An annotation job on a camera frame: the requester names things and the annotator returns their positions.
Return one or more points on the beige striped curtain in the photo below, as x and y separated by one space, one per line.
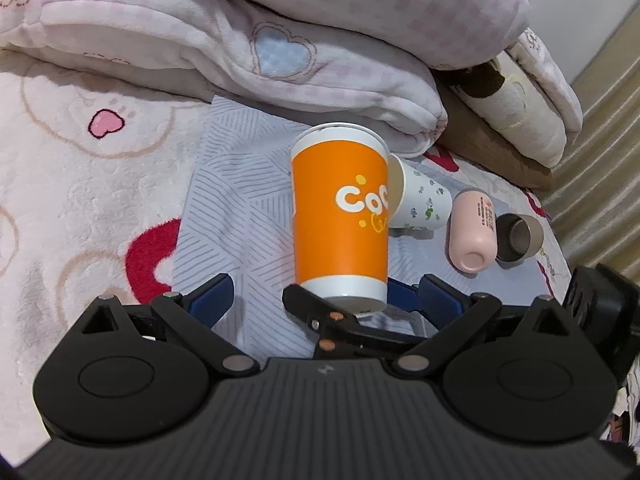
594 206

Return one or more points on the pink cartoon pillow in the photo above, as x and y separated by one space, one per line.
550 80

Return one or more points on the pink checkered folded quilt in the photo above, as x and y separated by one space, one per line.
365 61

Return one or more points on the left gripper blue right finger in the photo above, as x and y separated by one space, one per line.
425 308

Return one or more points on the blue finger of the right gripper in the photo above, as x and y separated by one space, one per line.
339 333

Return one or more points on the white leaf-print paper cup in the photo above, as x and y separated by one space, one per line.
416 201

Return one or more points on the beige steel-lined cup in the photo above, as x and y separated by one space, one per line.
519 237

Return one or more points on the grey striped cloth mat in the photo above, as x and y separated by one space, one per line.
238 220

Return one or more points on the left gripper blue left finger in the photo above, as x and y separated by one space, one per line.
211 301

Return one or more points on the cream and brown folded blanket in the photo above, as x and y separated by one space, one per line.
500 119

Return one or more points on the orange paper cup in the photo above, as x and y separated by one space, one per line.
340 216

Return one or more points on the pink tumbler cup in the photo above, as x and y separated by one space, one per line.
472 238

